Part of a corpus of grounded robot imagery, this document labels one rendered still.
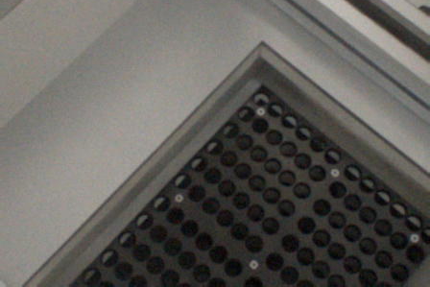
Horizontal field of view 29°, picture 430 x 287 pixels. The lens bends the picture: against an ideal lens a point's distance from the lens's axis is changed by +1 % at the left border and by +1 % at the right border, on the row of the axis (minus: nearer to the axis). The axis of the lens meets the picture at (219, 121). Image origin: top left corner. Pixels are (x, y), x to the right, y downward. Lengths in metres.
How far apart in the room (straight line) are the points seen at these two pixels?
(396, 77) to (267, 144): 0.12
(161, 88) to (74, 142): 0.07
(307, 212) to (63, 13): 0.23
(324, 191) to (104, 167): 0.16
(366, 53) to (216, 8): 0.12
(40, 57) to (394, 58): 0.24
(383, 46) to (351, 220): 0.13
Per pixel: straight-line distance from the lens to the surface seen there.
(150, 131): 0.58
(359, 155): 0.70
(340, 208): 0.62
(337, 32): 0.59
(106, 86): 0.60
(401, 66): 0.57
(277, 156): 0.62
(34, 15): 0.53
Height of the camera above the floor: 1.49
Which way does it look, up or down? 69 degrees down
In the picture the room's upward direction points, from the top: straight up
